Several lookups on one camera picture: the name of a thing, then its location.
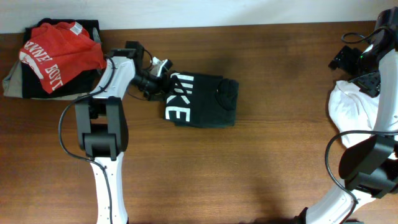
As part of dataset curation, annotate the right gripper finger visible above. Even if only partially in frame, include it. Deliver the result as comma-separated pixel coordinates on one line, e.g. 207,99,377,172
328,45,362,74
351,72,381,98

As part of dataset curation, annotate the dark green t-shirt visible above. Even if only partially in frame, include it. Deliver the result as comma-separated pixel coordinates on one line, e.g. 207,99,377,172
164,72,239,128

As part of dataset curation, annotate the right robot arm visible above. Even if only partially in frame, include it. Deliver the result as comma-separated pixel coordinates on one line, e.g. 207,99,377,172
292,7,397,223

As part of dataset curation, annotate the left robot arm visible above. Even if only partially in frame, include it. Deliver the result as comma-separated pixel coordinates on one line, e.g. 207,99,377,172
75,41,172,224

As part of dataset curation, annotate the white t-shirt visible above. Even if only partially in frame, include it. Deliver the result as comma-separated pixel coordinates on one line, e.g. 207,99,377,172
328,80,379,132

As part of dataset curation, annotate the red printed t-shirt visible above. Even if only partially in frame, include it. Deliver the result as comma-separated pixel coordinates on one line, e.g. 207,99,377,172
19,22,106,93

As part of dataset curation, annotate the black folded garment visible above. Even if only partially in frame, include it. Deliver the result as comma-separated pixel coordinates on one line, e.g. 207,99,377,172
21,18,100,99

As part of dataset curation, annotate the grey folded garment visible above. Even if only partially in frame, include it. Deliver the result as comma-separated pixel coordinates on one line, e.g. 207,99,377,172
2,61,93,101

